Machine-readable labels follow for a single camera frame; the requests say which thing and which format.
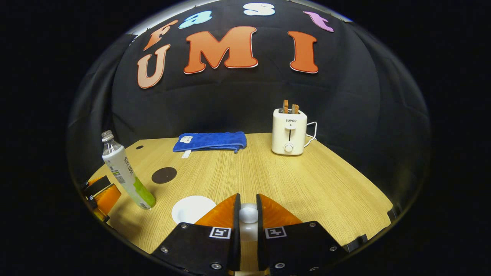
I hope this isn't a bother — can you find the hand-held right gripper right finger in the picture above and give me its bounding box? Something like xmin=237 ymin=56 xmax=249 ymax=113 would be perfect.
xmin=256 ymin=193 xmax=348 ymax=276

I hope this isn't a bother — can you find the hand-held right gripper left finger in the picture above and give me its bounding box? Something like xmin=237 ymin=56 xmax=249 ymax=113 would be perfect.
xmin=151 ymin=193 xmax=242 ymax=275

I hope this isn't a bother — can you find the white teacup lid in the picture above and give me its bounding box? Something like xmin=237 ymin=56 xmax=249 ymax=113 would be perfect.
xmin=239 ymin=203 xmax=260 ymax=243

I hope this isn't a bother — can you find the clear water bottle green label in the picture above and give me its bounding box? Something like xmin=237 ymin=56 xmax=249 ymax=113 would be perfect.
xmin=101 ymin=130 xmax=157 ymax=210

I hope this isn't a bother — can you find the white teacup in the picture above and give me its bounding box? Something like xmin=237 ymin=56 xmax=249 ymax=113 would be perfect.
xmin=171 ymin=195 xmax=217 ymax=225

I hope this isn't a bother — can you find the dark brown round coaster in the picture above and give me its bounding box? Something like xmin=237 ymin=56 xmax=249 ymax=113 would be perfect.
xmin=152 ymin=167 xmax=178 ymax=184

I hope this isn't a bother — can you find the blue folded towel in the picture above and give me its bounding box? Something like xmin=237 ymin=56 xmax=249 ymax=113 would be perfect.
xmin=173 ymin=131 xmax=247 ymax=158

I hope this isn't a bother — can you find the cream white toaster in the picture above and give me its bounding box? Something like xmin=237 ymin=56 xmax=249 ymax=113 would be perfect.
xmin=271 ymin=108 xmax=308 ymax=156

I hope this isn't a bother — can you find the white toaster cable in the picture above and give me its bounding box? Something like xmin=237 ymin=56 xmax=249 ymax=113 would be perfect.
xmin=304 ymin=122 xmax=318 ymax=148

